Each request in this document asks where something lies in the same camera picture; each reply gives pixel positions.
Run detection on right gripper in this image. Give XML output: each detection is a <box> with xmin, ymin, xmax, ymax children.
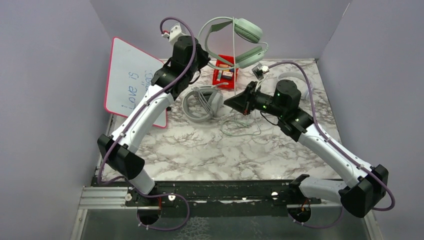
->
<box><xmin>224</xmin><ymin>81</ymin><xmax>286</xmax><ymax>118</ymax></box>

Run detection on green headphone cable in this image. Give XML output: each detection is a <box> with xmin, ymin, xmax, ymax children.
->
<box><xmin>220</xmin><ymin>18</ymin><xmax>266</xmax><ymax>137</ymax></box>

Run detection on grey white gaming headset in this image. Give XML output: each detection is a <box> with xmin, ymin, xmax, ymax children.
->
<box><xmin>182</xmin><ymin>85</ymin><xmax>224</xmax><ymax>123</ymax></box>

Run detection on green headphones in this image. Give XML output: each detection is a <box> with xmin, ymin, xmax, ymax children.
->
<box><xmin>198</xmin><ymin>16</ymin><xmax>269</xmax><ymax>69</ymax></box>

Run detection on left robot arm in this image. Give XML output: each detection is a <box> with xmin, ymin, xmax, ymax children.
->
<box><xmin>97</xmin><ymin>35</ymin><xmax>210</xmax><ymax>206</ymax></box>

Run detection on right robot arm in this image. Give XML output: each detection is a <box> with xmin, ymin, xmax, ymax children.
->
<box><xmin>223</xmin><ymin>79</ymin><xmax>389</xmax><ymax>218</ymax></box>

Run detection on white headphones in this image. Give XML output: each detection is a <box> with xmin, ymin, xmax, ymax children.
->
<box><xmin>277</xmin><ymin>71</ymin><xmax>310</xmax><ymax>100</ymax></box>

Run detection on red plastic bin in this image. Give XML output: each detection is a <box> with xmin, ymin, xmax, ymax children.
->
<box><xmin>212</xmin><ymin>54</ymin><xmax>239</xmax><ymax>90</ymax></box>

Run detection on white small box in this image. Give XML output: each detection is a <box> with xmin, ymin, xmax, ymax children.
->
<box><xmin>221</xmin><ymin>71</ymin><xmax>234</xmax><ymax>81</ymax></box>

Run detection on pink framed whiteboard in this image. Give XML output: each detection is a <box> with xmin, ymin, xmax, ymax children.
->
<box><xmin>103</xmin><ymin>37</ymin><xmax>164</xmax><ymax>117</ymax></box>

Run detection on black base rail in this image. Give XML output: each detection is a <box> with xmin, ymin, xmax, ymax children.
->
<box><xmin>124</xmin><ymin>179</ymin><xmax>340</xmax><ymax>218</ymax></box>

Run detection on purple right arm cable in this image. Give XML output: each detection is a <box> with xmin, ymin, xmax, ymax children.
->
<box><xmin>268</xmin><ymin>61</ymin><xmax>396</xmax><ymax>230</ymax></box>

